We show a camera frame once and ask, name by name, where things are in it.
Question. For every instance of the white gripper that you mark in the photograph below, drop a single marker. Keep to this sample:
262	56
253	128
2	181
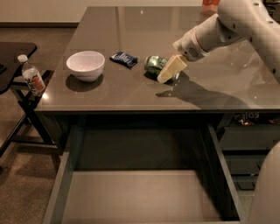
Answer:
189	46

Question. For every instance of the green soda can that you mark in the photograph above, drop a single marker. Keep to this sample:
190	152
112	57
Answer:
159	66

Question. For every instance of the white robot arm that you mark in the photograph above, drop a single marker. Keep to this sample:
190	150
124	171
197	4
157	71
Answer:
236	20

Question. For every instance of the open grey top drawer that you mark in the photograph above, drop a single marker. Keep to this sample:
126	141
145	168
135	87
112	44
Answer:
143	174

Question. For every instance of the blue snack packet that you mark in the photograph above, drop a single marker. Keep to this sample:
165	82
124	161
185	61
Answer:
124	59

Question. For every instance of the orange paper bag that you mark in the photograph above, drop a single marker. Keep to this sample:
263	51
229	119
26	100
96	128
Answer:
209	6

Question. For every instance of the white ceramic bowl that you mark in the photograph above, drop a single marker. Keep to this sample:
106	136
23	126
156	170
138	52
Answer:
86	66

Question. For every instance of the lower dark drawers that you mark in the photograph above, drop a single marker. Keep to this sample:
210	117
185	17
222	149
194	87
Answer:
246	139

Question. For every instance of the plastic water bottle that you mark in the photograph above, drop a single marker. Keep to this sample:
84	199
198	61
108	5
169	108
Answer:
32	76

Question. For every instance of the black side table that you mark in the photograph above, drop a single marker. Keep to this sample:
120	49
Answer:
25	98

